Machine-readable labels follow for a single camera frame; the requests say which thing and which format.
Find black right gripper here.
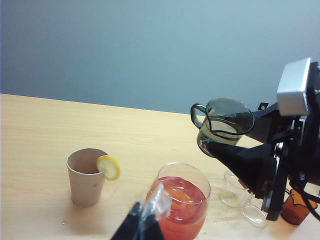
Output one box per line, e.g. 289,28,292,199
206,102,320,222

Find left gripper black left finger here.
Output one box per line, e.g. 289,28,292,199
112,201,143,240

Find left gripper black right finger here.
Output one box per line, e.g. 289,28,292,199
141,215,165,240

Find grey tinted glass measuring cup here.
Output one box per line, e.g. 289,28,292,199
190,96,255,157

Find clear glass measuring cup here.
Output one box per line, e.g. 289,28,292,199
221,169,248,207

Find beige paper cup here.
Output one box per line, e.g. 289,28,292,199
65,147,111,208

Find amber glass measuring cup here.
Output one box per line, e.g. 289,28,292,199
279,188,319,226

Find wine glass with red cocktail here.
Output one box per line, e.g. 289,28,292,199
144,162,212,240

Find yellow lemon slice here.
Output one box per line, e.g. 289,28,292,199
96,154,121,181

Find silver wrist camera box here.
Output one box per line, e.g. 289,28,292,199
276,57,312,117

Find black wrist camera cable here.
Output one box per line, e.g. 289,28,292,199
288,178,320,217

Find clear measuring cup wooden handle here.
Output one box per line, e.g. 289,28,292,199
238,179,269,229

